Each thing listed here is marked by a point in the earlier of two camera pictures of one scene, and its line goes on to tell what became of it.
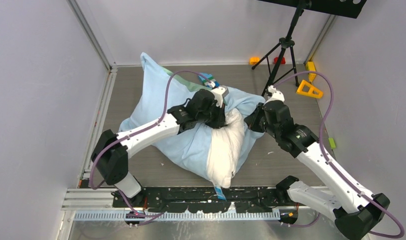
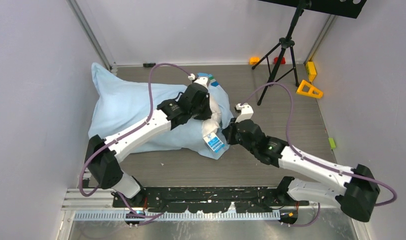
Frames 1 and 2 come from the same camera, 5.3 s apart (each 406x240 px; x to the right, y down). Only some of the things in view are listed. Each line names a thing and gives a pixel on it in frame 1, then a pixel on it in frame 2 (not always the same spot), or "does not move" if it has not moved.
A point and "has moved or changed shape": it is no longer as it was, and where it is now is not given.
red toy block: (276, 58) does not move
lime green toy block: (332, 143) does not move
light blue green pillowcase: (159, 89) → (115, 104)
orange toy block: (254, 60) does not move
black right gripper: (252, 119) → (228, 132)
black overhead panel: (351, 8) does not move
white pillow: (225, 148) has moved or changed shape
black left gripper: (219, 120) does not move
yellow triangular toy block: (310, 92) does not move
